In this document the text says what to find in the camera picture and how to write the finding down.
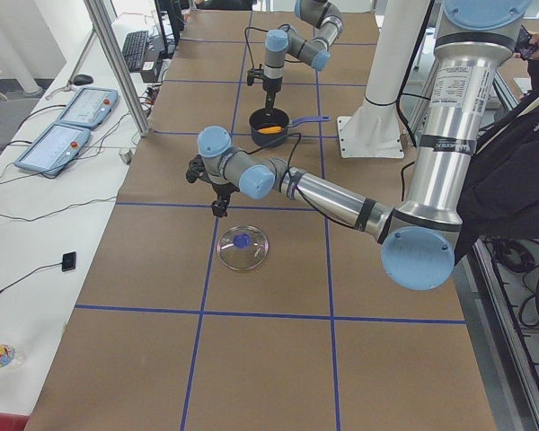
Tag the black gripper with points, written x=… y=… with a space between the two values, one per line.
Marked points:
x=271 y=89
x=223 y=190

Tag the black smartphone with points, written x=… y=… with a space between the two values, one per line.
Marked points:
x=524 y=47

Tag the small black square device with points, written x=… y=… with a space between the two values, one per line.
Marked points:
x=68 y=261

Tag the person in black jacket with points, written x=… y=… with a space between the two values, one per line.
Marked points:
x=500 y=195

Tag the black computer mouse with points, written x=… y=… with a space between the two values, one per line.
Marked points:
x=82 y=79

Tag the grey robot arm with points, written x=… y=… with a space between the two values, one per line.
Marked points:
x=285 y=40
x=404 y=197

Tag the red white plastic bottle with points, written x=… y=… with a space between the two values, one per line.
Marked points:
x=10 y=357

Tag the dark blue saucepan purple handle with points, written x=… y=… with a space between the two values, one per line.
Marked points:
x=281 y=119

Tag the aluminium frame post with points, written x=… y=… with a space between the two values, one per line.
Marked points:
x=102 y=26

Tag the near blue teach pendant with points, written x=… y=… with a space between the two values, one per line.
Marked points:
x=57 y=146

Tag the far blue teach pendant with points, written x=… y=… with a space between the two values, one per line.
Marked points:
x=89 y=107

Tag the black keyboard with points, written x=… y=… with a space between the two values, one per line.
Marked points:
x=134 y=50

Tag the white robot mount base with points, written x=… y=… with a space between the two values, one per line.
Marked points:
x=373 y=131

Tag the blue teach pendant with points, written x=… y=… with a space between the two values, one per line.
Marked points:
x=89 y=107
x=57 y=146

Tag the yellow corn cob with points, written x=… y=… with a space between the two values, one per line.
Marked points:
x=270 y=130

